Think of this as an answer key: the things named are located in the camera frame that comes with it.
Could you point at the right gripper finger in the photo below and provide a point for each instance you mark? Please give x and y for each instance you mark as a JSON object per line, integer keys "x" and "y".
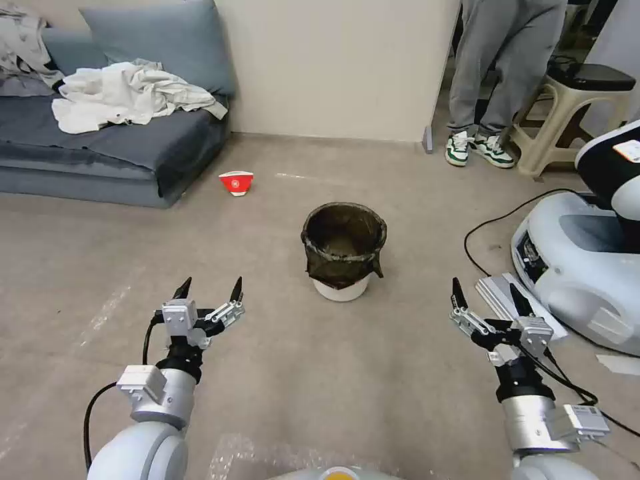
{"x": 521, "y": 305}
{"x": 459, "y": 297}

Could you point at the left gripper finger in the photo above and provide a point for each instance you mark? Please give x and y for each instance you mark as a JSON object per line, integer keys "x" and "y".
{"x": 236, "y": 297}
{"x": 183, "y": 292}

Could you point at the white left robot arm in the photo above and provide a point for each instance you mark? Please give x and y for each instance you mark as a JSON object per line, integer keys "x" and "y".
{"x": 150, "y": 450}

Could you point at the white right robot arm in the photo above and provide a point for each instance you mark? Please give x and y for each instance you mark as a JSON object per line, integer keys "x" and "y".
{"x": 530, "y": 425}

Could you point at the white trash can dark bag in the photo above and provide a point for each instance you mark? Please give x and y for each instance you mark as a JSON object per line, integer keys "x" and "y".
{"x": 345, "y": 262}

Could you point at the silver aluminium rails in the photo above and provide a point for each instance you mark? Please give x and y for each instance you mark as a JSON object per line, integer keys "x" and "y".
{"x": 500, "y": 295}

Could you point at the white wheeled robot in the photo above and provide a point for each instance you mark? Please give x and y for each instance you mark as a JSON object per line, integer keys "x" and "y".
{"x": 580, "y": 270}

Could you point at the white paper sheet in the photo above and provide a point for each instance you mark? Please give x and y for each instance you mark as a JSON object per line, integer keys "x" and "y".
{"x": 620, "y": 364}

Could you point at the red paper cup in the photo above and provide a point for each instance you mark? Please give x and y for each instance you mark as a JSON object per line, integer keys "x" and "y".
{"x": 236, "y": 184}

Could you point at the clear bubble wrap sheet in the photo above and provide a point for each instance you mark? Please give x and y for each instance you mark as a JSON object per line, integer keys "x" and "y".
{"x": 240, "y": 457}

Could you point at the grey metal partition foot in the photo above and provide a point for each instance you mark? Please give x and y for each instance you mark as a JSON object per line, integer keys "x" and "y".
{"x": 428, "y": 140}

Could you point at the blue-grey sofa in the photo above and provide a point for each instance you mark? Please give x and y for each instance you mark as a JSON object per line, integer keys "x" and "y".
{"x": 100, "y": 155}

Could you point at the beige plastic stool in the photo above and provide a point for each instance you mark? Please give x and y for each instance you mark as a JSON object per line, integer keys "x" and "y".
{"x": 555, "y": 130}

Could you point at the white robot front shell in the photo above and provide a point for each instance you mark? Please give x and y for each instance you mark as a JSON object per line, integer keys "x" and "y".
{"x": 335, "y": 474}

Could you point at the white crumpled cloth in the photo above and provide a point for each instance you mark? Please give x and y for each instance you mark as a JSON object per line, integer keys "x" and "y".
{"x": 125, "y": 95}

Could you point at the person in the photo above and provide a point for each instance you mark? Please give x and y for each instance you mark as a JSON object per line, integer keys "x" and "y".
{"x": 490, "y": 60}

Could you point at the black device on stool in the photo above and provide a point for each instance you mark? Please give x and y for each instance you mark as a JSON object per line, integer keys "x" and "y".
{"x": 597, "y": 77}

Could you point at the large blue-grey cushion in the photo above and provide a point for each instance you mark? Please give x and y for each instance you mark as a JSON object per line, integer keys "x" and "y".
{"x": 190, "y": 40}

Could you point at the small blue-grey cushion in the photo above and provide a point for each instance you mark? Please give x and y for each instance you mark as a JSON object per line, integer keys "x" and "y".
{"x": 75, "y": 52}

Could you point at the grey-white crumpled garment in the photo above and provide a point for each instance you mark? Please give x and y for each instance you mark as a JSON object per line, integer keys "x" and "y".
{"x": 22, "y": 45}

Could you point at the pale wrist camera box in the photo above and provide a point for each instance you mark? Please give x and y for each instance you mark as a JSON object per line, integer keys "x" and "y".
{"x": 536, "y": 335}
{"x": 178, "y": 317}

